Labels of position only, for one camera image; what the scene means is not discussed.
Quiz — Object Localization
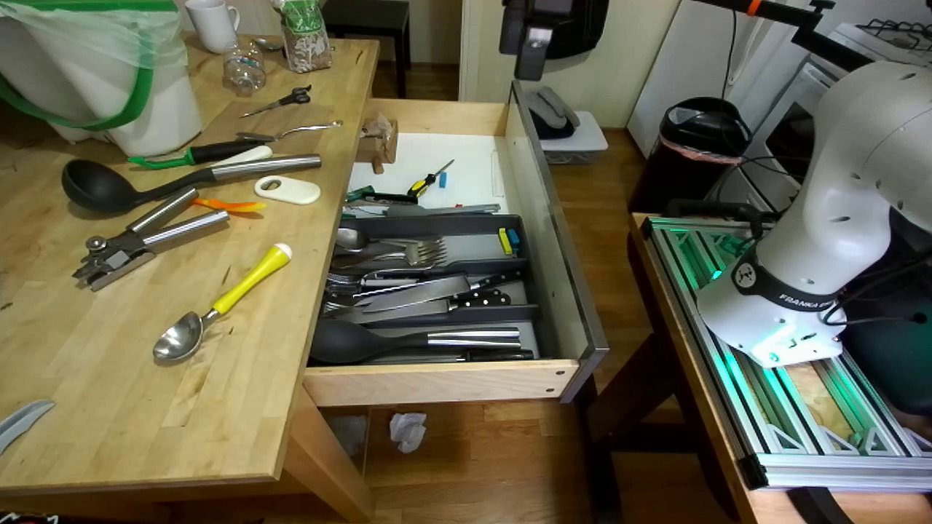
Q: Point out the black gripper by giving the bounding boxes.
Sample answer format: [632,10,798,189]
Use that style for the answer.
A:
[497,0,557,83]

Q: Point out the black serving spoon steel handle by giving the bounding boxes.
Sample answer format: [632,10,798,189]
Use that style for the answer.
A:
[58,152,322,219]
[312,321,536,368]

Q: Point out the steel table spoon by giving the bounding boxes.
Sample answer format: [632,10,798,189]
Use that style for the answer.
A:
[332,224,430,257]

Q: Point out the wooden drawer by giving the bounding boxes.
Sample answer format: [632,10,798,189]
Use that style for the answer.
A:
[299,83,610,410]

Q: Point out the grey rounded device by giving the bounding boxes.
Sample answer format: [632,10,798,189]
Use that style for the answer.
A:
[523,85,583,141]

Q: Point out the white flat box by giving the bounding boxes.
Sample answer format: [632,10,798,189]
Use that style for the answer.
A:
[536,119,610,167]

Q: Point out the yellow black screwdriver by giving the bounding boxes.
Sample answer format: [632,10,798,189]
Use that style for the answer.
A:
[404,158,456,199]

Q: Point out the white leaning boards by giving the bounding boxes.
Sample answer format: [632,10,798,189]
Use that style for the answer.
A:
[622,0,819,164]

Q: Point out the small wooden block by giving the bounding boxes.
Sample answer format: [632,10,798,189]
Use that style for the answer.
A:
[354,113,402,174]

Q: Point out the yellow blue small tool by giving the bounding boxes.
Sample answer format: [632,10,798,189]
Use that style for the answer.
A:
[495,224,527,260]

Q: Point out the black trash can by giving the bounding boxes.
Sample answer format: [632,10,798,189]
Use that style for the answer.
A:
[628,96,753,219]

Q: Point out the grey cutlery organizer tray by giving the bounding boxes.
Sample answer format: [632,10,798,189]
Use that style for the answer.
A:
[308,206,545,368]

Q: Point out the green black small tool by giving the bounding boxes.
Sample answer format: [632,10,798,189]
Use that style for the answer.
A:
[344,183,414,219]

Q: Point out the glass jar with green contents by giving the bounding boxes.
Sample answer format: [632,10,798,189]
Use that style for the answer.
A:
[274,0,335,75]

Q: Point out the steel fork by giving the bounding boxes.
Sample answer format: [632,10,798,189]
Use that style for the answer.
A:
[338,241,444,273]

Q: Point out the slim steel utensil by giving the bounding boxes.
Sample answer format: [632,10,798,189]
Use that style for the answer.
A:
[236,117,344,145]

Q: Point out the white stove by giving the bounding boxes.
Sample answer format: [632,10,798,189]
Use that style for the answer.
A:
[750,11,932,192]

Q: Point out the wide blade steel knife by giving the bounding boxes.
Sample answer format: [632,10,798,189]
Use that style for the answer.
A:
[322,273,469,323]

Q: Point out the small clear glass jar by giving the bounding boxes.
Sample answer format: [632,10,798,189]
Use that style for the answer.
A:
[220,42,267,96]

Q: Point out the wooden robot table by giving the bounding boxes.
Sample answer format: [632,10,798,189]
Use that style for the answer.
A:
[591,212,932,524]

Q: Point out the white mug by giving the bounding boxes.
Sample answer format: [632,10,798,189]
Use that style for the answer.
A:
[182,0,241,56]

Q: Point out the orange peeler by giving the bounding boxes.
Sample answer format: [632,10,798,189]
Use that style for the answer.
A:
[188,195,267,219]

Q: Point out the crumpled white paper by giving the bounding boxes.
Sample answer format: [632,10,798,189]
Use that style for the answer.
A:
[386,410,430,458]

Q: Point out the steel can opener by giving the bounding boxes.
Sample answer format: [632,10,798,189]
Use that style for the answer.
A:
[70,186,233,291]

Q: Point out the dark teal bin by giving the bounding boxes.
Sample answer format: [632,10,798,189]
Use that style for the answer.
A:
[841,206,932,420]

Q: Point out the black object on wall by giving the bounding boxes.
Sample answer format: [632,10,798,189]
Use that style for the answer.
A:
[546,0,610,62]

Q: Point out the black riveted handle knife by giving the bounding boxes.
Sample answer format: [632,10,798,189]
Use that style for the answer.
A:
[444,279,519,314]

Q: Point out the small black handled scissors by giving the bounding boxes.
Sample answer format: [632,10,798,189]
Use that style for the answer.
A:
[241,85,315,122]

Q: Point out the white handled tool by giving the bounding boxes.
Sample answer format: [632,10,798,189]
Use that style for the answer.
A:
[225,142,277,170]

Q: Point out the green black handled tool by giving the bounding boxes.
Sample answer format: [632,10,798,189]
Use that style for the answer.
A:
[125,136,271,171]

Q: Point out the yellow handled ice cream scoop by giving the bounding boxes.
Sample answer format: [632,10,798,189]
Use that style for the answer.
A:
[152,241,294,371]

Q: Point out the white bag green straps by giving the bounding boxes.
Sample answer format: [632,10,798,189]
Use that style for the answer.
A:
[0,0,203,160]

